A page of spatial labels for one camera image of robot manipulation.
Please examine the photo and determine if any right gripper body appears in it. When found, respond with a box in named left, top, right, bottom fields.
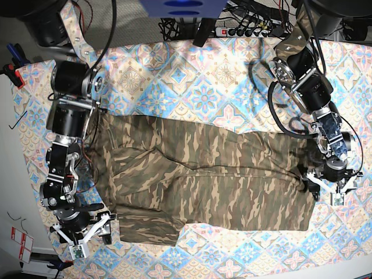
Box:
left=51, top=208, right=111, bottom=246

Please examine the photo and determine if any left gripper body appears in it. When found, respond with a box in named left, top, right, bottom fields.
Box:
left=305, top=163, right=363, bottom=195

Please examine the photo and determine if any camouflage T-shirt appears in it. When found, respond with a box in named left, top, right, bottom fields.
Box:
left=87, top=113, right=316, bottom=246

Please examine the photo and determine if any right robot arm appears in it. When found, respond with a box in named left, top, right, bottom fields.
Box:
left=1, top=1, right=115, bottom=258

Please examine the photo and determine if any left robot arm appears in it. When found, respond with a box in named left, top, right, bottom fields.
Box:
left=268, top=1, right=371, bottom=206

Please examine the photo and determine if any black orange bottom clamp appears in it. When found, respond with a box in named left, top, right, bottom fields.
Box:
left=47, top=260, right=74, bottom=272

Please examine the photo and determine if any red white label tag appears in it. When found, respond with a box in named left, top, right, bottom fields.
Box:
left=11, top=227, right=34, bottom=263

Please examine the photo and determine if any patterned tile tablecloth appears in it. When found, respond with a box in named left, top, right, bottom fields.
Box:
left=10, top=37, right=372, bottom=279

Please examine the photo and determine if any black hex key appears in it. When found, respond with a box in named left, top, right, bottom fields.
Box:
left=8, top=110, right=28, bottom=130

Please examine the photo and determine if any white power strip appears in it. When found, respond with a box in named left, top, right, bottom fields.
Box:
left=214, top=27, right=270, bottom=38

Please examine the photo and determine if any red black clamp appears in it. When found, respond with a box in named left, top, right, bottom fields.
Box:
left=1, top=64, right=25, bottom=89

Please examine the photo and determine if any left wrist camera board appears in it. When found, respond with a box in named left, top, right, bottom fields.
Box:
left=331, top=193, right=344, bottom=206

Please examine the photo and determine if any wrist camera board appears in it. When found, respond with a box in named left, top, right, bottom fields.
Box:
left=331, top=193, right=344, bottom=206
left=69, top=243, right=90, bottom=260

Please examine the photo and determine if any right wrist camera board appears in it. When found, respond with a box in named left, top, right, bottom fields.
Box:
left=69, top=243, right=90, bottom=260

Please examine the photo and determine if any blue clamp handle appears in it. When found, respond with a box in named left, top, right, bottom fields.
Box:
left=6, top=43, right=31, bottom=67

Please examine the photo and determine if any black centre bracket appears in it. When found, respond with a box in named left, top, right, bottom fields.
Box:
left=193, top=18, right=217, bottom=47

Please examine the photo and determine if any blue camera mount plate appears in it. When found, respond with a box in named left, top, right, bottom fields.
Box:
left=140, top=0, right=227, bottom=18

